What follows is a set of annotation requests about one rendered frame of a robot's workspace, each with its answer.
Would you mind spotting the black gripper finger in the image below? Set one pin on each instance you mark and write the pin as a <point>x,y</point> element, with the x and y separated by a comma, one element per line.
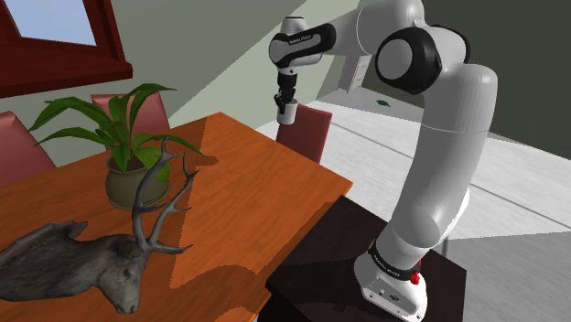
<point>281,105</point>

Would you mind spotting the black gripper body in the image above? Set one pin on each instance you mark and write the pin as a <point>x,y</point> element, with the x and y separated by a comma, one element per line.
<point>287,82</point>

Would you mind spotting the white cup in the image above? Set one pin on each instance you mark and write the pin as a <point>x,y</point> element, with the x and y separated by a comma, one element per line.
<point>288,115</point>

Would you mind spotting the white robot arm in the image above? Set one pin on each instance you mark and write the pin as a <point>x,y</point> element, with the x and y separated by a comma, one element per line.
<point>450,147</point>

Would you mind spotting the red chair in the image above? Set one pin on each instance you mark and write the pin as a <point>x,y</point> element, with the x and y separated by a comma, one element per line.
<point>18,151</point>
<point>149,113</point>
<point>308,134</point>

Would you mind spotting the white cabinet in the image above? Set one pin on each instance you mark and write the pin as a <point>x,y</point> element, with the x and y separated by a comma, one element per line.
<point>354,73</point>

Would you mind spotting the orange wooden table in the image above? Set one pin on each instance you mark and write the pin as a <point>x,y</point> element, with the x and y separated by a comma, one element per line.
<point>249,187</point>

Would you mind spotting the small green flat object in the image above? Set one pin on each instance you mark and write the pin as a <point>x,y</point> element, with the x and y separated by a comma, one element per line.
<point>383,103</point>

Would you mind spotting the dark robot stand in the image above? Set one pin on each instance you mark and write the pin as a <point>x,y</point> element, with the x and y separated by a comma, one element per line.
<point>321,267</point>

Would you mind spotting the green plant in olive pot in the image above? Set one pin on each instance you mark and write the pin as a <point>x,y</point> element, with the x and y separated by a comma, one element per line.
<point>122,185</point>

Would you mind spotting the dark red framed window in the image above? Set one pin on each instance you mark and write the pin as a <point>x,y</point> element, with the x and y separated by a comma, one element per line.
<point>53,67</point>

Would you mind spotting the grey deer head with antlers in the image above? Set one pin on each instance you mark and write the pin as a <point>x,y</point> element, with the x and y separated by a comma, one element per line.
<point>80,267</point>

